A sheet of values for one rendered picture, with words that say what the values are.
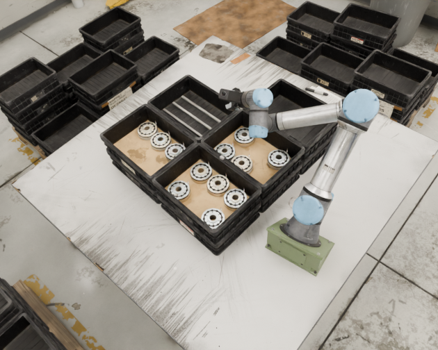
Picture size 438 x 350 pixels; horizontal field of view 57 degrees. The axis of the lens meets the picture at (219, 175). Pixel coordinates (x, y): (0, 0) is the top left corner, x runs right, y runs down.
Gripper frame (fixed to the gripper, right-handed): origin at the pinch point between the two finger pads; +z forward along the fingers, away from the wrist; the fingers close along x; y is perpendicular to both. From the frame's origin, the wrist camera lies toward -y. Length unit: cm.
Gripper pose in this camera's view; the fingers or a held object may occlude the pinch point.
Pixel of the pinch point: (227, 99)
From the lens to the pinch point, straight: 190.0
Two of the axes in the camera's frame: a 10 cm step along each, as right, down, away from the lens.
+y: 9.1, 2.0, 3.6
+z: -3.4, -1.3, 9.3
